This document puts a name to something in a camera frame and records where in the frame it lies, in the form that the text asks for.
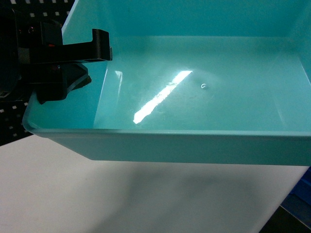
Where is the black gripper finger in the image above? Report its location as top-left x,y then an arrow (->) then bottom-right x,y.
35,64 -> 92,104
30,29 -> 112,64

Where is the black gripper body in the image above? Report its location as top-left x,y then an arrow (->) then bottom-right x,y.
0,7 -> 63,100

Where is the teal plastic tray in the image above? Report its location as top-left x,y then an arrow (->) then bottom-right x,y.
23,0 -> 311,166

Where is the large blue plastic bin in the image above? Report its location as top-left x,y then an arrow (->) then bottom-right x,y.
281,167 -> 311,229

